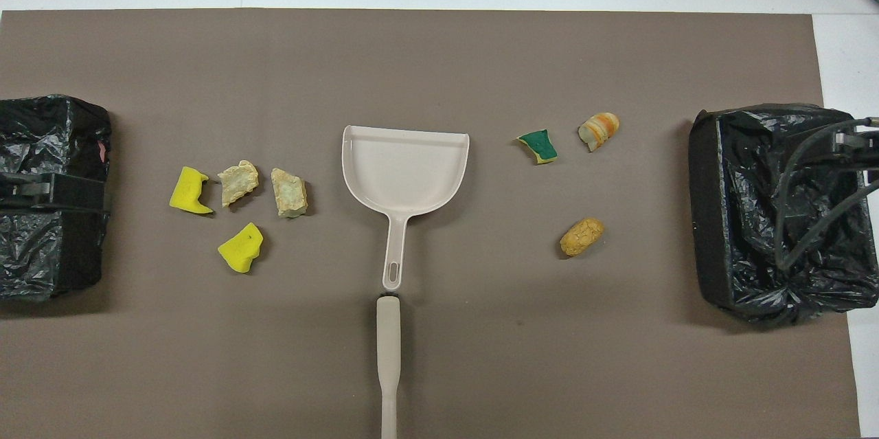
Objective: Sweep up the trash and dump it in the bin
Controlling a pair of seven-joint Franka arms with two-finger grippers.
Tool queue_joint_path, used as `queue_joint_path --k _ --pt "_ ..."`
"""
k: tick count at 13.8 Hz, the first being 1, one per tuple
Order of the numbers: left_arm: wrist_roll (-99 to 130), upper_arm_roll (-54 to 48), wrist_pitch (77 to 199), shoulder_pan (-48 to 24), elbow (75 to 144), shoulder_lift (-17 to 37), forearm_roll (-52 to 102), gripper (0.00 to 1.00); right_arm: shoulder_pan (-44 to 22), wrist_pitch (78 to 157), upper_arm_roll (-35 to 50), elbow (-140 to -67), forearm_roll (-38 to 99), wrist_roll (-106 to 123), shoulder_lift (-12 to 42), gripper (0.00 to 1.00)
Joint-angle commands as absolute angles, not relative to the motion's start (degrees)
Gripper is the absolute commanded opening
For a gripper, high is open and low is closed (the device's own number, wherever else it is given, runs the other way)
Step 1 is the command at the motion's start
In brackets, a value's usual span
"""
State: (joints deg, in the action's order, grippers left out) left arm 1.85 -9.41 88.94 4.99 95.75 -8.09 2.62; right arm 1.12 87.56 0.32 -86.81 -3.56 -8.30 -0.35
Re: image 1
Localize beige hand brush black bristles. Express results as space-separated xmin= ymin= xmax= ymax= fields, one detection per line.
xmin=376 ymin=295 xmax=403 ymax=439

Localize pale beige foam chunk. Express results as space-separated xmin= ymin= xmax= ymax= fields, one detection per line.
xmin=218 ymin=159 xmax=260 ymax=208
xmin=271 ymin=168 xmax=309 ymax=219

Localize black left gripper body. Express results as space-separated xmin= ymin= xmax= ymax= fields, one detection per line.
xmin=0 ymin=173 xmax=54 ymax=212

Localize golden brown bread roll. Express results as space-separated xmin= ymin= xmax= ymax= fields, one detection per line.
xmin=560 ymin=217 xmax=606 ymax=258

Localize brown paper table mat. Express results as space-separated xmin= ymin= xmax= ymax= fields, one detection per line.
xmin=0 ymin=8 xmax=861 ymax=439

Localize black bag lined bin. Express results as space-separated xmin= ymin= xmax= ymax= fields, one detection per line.
xmin=0 ymin=94 xmax=113 ymax=302
xmin=689 ymin=104 xmax=879 ymax=326

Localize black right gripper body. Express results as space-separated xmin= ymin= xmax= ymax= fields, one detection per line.
xmin=833 ymin=128 xmax=879 ymax=169

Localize notched yellow green-backed sponge piece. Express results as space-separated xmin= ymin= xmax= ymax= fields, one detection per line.
xmin=169 ymin=166 xmax=212 ymax=215

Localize orange striped croissant piece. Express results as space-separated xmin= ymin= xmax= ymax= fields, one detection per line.
xmin=578 ymin=112 xmax=620 ymax=153

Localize beige plastic dustpan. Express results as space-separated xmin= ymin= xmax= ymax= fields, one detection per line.
xmin=341 ymin=125 xmax=471 ymax=292

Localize small green yellow sponge wedge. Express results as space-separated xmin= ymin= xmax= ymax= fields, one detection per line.
xmin=516 ymin=128 xmax=558 ymax=166

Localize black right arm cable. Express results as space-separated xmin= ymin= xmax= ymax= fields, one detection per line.
xmin=775 ymin=116 xmax=879 ymax=271

